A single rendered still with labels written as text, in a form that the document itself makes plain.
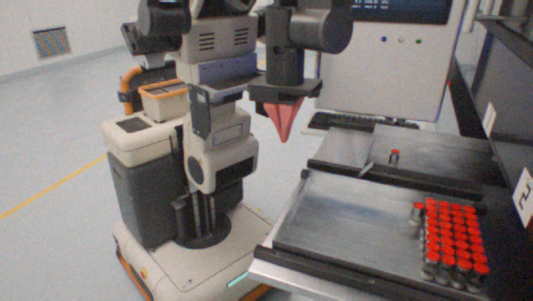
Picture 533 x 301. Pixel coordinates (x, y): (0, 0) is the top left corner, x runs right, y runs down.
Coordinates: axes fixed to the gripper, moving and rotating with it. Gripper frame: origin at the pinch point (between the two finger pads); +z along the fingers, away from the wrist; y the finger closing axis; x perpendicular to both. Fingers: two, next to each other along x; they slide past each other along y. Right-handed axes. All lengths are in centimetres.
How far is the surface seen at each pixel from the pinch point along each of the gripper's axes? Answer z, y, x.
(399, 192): 19.0, 19.0, 21.3
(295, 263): 19.8, 4.3, -6.3
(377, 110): 24, 8, 91
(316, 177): 18.9, 0.5, 21.2
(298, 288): 22.1, 5.7, -9.1
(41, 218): 101, -175, 55
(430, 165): 21, 26, 41
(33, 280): 104, -136, 21
